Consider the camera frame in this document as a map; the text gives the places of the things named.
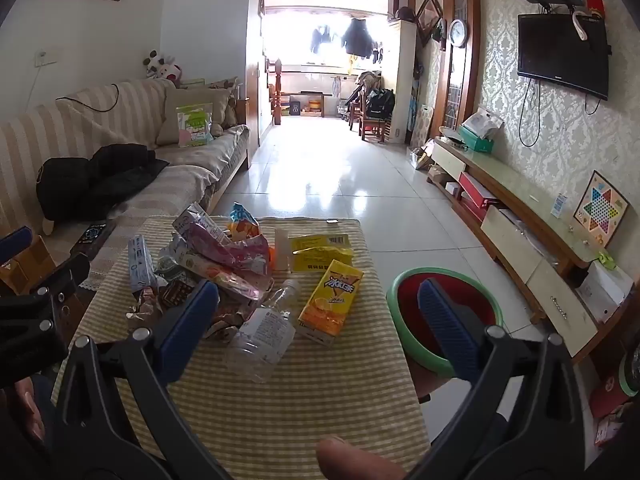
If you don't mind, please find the red flat box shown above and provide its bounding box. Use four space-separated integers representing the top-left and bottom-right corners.
457 171 501 211

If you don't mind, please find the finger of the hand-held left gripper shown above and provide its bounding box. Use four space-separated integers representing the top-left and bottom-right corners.
0 226 33 266
27 252 92 311

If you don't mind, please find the hanging dark clothing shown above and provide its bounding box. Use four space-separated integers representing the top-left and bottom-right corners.
341 17 375 58
310 25 333 54

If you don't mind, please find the star checkers game board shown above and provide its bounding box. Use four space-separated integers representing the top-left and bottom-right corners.
572 170 630 248

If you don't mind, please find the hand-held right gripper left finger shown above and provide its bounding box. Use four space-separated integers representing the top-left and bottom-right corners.
50 279 221 480

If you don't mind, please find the long peach wrapper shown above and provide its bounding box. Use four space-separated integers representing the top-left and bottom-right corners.
175 250 275 303

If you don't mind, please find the plain beige cushion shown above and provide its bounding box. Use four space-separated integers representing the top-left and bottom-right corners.
156 86 233 147

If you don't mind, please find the yellow box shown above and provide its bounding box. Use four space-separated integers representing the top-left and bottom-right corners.
289 232 355 273

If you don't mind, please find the green pink packet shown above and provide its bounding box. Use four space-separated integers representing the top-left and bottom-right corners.
176 103 215 148

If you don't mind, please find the wooden stair post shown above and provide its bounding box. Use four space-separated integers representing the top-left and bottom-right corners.
272 58 284 126

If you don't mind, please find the diamond framed picture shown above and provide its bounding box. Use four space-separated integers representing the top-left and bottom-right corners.
416 0 445 48

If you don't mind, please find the wooden side table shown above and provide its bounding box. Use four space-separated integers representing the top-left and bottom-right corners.
0 235 56 296

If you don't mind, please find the person's left hand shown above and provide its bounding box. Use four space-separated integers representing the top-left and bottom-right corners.
14 376 46 441

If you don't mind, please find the wall television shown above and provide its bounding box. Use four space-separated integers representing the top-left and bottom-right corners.
516 12 611 101

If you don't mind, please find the white cardboard box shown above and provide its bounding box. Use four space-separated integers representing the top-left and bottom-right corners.
575 260 633 323

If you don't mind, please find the yellow juice carton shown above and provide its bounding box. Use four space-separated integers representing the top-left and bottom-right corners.
296 259 365 348

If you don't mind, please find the beige striped sofa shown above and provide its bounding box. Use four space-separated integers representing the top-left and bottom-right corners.
0 77 251 291

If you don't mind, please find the white neck massager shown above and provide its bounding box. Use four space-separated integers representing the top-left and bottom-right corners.
571 10 601 41

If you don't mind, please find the silver wrapper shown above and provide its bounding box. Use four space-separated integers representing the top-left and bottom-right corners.
125 287 166 333

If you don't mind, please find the dark patterned box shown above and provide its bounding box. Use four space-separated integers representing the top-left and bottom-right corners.
70 221 108 261

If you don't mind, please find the blue white narrow box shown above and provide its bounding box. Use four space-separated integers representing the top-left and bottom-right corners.
127 234 156 293

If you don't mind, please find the black backpack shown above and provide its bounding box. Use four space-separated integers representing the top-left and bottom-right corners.
367 88 396 121

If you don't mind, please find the white tall cabinet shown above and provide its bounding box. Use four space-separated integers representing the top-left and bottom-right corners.
387 20 418 143

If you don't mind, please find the green box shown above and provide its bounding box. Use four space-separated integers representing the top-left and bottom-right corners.
457 125 495 153

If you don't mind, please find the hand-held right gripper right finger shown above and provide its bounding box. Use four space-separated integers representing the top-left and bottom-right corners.
410 278 586 480

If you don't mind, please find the dark brown packet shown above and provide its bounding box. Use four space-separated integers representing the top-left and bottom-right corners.
160 280 198 311

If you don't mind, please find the wooden television cabinet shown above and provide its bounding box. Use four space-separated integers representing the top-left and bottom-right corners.
427 136 636 361

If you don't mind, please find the silver foil packet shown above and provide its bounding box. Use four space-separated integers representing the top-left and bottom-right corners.
171 202 233 246

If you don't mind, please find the translucent white packet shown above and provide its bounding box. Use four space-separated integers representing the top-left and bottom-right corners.
275 227 293 273

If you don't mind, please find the wooden chair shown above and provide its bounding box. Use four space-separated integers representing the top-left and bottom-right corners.
350 87 391 141

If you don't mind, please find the striped tablecloth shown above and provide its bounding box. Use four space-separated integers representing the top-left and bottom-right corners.
50 215 433 480

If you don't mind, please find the cow plush toy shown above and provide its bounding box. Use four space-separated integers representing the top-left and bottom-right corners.
143 50 182 83

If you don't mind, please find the person's right hand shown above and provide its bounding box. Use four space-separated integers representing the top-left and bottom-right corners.
316 436 408 480

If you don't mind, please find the black jacket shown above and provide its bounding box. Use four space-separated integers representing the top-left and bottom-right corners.
36 143 170 222

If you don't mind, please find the open cardboard box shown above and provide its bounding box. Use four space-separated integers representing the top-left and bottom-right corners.
409 142 436 171

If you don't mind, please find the patterned cushion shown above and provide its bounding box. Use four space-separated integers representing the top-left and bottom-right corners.
210 77 239 128

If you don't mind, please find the red bin with green rim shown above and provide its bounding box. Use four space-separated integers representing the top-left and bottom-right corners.
386 267 507 378

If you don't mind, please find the clear plastic bottle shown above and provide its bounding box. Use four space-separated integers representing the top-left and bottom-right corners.
224 278 302 385

